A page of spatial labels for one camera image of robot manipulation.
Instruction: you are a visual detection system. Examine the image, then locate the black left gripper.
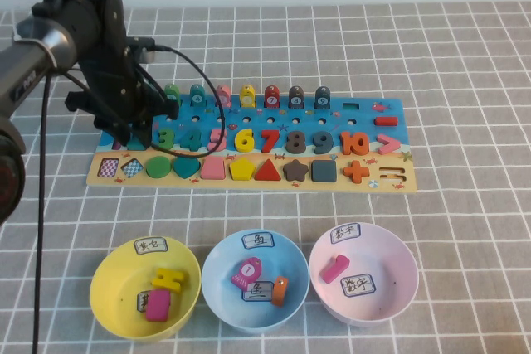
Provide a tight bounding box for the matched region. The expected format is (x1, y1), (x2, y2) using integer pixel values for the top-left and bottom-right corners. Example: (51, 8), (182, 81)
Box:
(65, 38), (181, 151)

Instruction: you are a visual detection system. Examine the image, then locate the teal wooden number two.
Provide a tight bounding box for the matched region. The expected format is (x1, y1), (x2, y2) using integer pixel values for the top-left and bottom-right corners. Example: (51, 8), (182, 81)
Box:
(124, 130), (149, 151)

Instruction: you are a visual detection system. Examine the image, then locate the green fish piece numbered three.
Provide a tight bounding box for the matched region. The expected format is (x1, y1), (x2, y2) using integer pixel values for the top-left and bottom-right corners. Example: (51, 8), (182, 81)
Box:
(164, 83), (180, 107)

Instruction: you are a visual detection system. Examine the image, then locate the teal fish piece numbered four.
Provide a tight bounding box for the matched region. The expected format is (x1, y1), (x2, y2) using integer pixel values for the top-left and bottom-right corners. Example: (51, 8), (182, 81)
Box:
(189, 83), (207, 107)

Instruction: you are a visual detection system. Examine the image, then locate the pink fish piece numbered five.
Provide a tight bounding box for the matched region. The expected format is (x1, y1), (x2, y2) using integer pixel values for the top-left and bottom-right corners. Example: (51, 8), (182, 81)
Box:
(215, 84), (232, 109)

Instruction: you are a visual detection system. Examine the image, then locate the wooden number puzzle board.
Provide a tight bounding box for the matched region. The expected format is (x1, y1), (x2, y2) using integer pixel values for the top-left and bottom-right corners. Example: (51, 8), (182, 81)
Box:
(85, 96), (417, 196)

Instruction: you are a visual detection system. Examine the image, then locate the yellow fish piece numbered six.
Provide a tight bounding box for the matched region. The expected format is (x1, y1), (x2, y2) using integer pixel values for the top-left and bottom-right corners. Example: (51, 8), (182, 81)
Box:
(239, 84), (256, 109)

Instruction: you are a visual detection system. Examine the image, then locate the red fish piece numbered seven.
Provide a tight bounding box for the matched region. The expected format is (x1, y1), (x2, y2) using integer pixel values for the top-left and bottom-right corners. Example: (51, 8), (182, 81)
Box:
(264, 85), (280, 109)

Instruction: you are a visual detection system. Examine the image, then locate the yellow plastic bowl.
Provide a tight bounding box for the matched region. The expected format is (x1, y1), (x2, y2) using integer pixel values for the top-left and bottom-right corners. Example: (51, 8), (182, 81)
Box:
(89, 236), (203, 341)

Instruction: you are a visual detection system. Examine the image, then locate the magenta fish piece numbered one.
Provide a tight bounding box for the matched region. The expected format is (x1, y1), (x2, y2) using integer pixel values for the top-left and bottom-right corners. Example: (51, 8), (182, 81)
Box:
(230, 257), (263, 289)

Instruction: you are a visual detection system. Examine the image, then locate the slate fish piece numbered nine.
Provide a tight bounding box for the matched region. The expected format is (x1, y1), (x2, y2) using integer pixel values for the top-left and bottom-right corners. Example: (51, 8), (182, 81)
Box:
(314, 86), (332, 109)

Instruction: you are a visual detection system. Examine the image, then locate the blue plastic bowl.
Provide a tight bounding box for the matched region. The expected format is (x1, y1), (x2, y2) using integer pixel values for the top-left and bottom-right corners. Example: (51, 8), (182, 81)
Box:
(202, 228), (310, 333)

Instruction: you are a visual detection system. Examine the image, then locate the orange fish piece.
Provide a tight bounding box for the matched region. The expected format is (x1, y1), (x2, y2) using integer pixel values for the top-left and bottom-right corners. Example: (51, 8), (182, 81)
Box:
(271, 275), (289, 308)

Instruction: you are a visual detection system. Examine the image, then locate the pink plastic bowl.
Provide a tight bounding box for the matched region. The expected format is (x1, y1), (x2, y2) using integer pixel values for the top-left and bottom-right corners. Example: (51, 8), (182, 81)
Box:
(309, 221), (420, 327)

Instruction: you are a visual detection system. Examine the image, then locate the green wooden number three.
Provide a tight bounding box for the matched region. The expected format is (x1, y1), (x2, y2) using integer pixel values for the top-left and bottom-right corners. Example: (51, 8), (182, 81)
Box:
(155, 129), (175, 152)

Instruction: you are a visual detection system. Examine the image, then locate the green wooden circle block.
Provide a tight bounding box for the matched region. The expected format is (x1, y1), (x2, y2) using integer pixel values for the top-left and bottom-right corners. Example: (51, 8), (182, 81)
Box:
(145, 157), (172, 180)

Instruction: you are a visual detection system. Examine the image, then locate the teal wooden number four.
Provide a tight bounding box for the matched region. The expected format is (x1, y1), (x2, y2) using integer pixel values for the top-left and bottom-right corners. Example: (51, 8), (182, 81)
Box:
(178, 129), (203, 153)

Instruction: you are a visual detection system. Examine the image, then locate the teal wooden heart block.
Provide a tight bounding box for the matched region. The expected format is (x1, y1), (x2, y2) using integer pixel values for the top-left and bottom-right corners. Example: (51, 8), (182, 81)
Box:
(173, 158), (201, 181)

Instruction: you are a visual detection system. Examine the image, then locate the pink wooden number five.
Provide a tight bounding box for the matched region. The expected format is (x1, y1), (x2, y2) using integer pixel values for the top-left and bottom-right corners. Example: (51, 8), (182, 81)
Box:
(206, 128), (228, 153)

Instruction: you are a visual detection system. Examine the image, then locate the pink wooden trapezoid block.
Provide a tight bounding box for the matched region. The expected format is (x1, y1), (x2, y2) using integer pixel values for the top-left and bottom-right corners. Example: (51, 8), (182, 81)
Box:
(200, 158), (227, 180)

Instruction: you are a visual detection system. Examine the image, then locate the yellow wooden number six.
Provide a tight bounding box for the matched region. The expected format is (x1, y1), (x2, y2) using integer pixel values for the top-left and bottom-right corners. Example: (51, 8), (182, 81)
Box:
(234, 128), (255, 153)

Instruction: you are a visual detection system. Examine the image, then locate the yellow wooden pentagon block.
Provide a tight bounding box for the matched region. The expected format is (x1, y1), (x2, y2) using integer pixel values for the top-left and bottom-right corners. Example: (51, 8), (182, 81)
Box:
(230, 158), (256, 182)

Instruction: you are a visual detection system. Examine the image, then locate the white zip tie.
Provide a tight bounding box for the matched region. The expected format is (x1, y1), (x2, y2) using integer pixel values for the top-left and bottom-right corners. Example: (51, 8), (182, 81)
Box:
(39, 38), (59, 70)

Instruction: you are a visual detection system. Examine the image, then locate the red wooden number seven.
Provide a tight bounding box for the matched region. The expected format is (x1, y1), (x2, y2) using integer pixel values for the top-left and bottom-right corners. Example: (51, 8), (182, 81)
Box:
(259, 129), (284, 154)

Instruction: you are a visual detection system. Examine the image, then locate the red wooden triangle block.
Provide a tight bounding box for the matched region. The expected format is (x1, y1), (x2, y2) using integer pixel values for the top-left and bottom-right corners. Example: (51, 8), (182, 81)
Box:
(254, 158), (282, 182)

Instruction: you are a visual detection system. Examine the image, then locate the yellow wooden equals sign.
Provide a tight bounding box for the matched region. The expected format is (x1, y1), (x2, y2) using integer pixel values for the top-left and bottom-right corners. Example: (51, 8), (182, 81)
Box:
(151, 267), (188, 293)

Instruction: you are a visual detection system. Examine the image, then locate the brown wooden number eight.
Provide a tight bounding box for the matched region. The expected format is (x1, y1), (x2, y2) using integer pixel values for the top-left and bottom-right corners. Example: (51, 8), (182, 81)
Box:
(285, 129), (307, 155)

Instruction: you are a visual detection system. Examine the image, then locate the brown wooden star block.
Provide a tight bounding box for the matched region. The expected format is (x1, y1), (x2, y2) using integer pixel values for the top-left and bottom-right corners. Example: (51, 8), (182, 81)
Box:
(283, 158), (310, 182)

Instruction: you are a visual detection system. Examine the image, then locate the magenta wooden rectangle block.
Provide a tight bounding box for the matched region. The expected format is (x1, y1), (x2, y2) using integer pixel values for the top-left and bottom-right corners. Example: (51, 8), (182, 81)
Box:
(144, 289), (173, 322)

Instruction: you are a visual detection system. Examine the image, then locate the slate wooden number nine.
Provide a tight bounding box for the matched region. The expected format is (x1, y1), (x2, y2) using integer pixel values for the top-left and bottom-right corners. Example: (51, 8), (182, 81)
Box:
(310, 129), (334, 155)

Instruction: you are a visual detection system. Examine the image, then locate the slate wooden square block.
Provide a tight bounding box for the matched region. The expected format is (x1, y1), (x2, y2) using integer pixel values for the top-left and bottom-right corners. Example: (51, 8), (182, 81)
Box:
(311, 159), (337, 184)

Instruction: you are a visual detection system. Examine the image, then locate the orange wooden number ten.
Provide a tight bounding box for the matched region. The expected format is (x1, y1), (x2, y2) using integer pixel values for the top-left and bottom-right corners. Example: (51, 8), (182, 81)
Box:
(339, 132), (370, 156)

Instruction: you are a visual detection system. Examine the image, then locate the orange wooden plus sign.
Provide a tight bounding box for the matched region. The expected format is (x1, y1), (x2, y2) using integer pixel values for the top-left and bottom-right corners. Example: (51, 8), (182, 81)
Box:
(342, 160), (369, 185)

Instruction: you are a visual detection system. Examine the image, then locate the magenta wooden number one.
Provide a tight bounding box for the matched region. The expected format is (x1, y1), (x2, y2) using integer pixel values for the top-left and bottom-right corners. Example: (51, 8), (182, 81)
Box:
(319, 254), (350, 284)

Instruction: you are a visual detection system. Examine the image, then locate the pink wooden greater-than sign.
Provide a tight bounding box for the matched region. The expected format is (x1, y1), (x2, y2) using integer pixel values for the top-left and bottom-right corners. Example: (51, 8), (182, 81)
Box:
(376, 134), (402, 155)

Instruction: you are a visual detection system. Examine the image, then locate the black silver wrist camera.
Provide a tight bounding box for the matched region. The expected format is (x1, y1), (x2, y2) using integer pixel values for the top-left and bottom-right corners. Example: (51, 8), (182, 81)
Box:
(126, 36), (158, 64)

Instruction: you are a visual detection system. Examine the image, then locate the long black camera cable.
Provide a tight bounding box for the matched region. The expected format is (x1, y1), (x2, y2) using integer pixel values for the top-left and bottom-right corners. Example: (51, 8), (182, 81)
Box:
(32, 45), (227, 354)

